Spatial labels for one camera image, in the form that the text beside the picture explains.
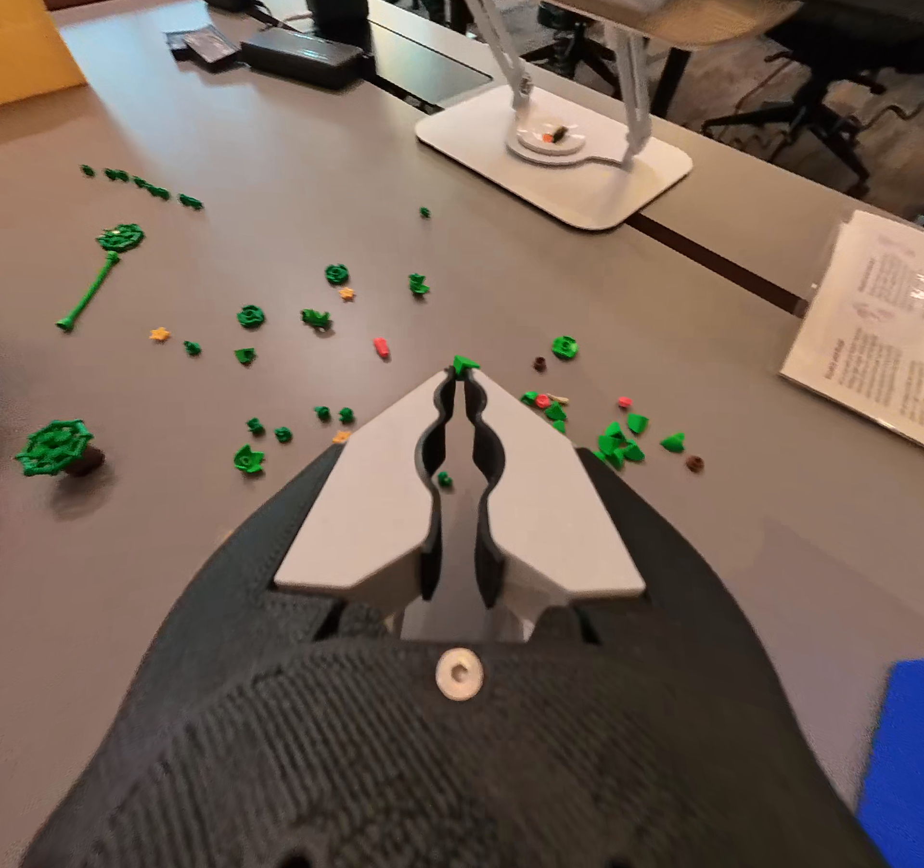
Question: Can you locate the green stem rod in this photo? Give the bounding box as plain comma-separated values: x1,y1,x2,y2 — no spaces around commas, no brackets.
56,252,121,333

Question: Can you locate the grey desk cable flap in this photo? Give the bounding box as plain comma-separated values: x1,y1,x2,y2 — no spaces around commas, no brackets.
364,16,494,107

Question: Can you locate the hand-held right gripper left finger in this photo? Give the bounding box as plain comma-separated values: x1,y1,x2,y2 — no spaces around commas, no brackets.
273,369,459,639

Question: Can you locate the black office chair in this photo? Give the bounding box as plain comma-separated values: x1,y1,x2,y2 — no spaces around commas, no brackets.
704,16,924,198

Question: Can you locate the laminated instruction sheet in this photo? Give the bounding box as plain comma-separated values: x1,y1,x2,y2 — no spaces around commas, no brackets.
780,210,924,448

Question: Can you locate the white book stand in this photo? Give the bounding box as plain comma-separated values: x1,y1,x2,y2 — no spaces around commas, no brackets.
390,0,804,232

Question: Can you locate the row of small green studs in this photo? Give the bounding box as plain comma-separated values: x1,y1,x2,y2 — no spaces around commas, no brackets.
79,164,205,211

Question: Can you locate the blue plastic bin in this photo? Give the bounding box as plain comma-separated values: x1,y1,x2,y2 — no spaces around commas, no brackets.
855,659,924,868

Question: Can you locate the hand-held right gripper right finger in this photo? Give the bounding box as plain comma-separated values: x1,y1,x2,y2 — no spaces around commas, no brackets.
463,369,646,642

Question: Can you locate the pile of green leaf pieces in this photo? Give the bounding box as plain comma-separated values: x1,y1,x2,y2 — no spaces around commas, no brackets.
520,390,687,471

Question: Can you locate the yellow plastic bin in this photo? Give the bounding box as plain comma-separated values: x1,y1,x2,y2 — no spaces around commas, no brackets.
0,0,89,105

